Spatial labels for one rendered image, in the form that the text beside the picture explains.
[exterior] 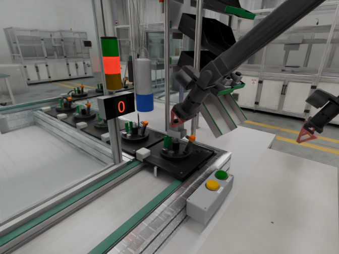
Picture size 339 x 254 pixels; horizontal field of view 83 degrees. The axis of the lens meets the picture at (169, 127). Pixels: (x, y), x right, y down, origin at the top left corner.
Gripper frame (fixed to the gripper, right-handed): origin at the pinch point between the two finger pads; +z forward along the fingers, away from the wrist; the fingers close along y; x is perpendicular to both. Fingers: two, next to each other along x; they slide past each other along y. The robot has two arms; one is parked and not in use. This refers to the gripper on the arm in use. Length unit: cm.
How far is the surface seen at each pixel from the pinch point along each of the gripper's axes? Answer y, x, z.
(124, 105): 17.6, -13.1, -3.0
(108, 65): 21.2, -21.7, -13.1
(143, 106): -54, -51, 59
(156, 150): 3.8, 1.6, 15.3
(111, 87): 21.2, -17.8, -7.5
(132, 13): -76, -120, 15
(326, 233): -6, 58, -11
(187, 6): -105, -91, -12
